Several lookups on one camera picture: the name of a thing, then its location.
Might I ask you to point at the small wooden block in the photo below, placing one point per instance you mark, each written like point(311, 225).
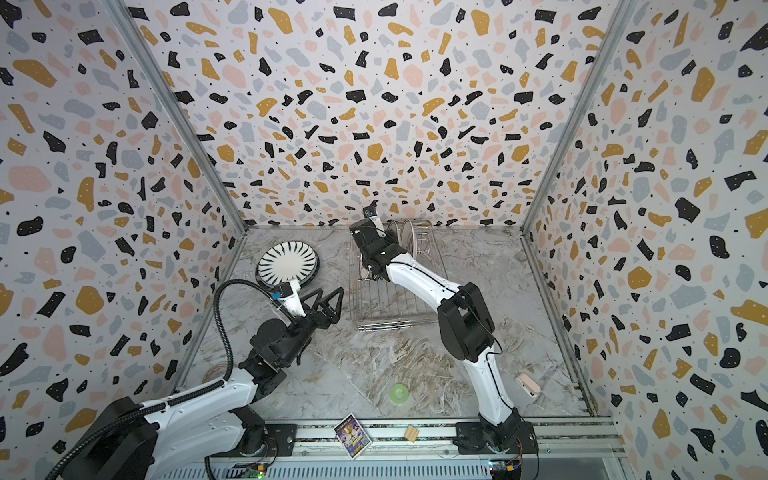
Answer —
point(411, 434)

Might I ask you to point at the blue leaf pattern plate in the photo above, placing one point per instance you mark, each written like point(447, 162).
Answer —
point(286, 261)

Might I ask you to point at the aluminium corner post right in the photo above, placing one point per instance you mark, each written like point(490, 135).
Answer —
point(615, 28)

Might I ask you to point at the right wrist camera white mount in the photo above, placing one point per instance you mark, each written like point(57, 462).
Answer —
point(370, 213)

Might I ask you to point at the steel wire dish rack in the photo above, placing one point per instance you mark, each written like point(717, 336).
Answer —
point(380, 305)

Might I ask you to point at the colourful playing card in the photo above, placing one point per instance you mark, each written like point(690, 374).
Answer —
point(352, 436)

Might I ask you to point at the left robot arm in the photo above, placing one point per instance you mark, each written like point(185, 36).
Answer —
point(131, 440)

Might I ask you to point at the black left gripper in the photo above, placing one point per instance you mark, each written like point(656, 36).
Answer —
point(327, 317)

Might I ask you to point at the aluminium corner post left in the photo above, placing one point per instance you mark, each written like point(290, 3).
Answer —
point(120, 16)

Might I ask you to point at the aluminium corner post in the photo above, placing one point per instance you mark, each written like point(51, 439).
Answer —
point(120, 16)
point(615, 28)

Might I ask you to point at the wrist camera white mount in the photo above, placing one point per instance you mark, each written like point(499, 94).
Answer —
point(370, 213)
point(286, 297)

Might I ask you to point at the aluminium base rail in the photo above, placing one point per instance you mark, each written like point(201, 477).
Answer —
point(569, 448)

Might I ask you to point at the pink eraser block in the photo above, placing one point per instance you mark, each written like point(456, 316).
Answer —
point(531, 388)

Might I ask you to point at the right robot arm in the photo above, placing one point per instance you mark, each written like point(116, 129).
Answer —
point(467, 333)

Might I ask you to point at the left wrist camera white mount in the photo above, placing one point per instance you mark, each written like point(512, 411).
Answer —
point(286, 297)

